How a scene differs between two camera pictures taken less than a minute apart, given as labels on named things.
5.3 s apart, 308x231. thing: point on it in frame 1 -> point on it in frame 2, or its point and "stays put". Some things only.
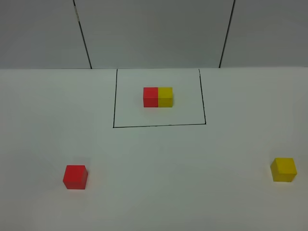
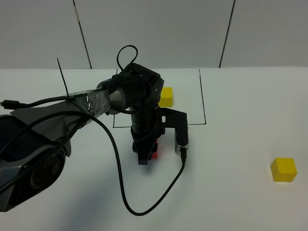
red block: [75, 176] -> [155, 155]
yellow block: [283, 169] stays put
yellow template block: [165, 97] stays put
